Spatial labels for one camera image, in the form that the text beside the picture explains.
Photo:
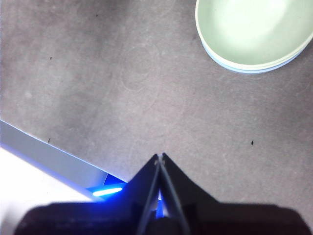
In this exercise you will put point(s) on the blue ribbed bowl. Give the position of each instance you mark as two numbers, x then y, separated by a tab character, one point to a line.
244	71

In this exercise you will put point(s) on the blue glowing light strip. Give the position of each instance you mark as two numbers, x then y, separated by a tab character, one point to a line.
107	191

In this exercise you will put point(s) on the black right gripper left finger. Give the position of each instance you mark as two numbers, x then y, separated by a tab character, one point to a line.
97	218

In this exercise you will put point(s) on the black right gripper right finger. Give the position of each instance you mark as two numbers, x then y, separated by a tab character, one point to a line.
232	220

